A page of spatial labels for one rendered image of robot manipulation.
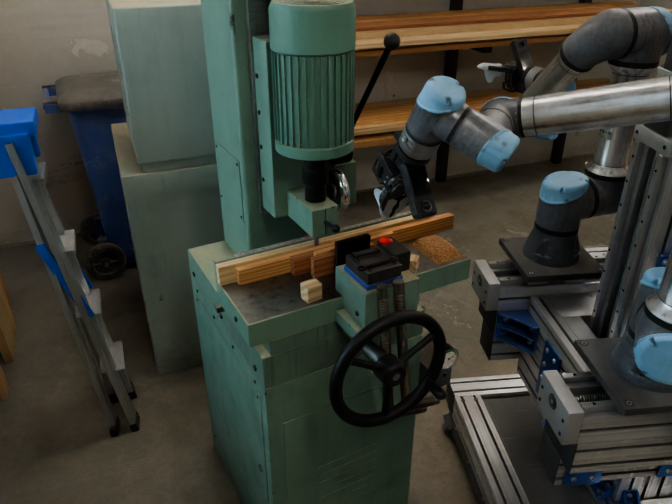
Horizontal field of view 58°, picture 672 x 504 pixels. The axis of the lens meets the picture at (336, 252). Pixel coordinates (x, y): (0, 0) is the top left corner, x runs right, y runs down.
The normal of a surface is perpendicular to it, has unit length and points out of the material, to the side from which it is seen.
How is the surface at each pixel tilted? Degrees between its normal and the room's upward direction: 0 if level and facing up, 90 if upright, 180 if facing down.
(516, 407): 0
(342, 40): 90
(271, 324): 90
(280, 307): 0
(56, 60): 90
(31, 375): 0
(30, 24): 90
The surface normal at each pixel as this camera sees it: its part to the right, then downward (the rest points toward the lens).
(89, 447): 0.00, -0.87
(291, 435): 0.48, 0.43
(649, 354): -0.41, 0.55
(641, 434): 0.11, 0.48
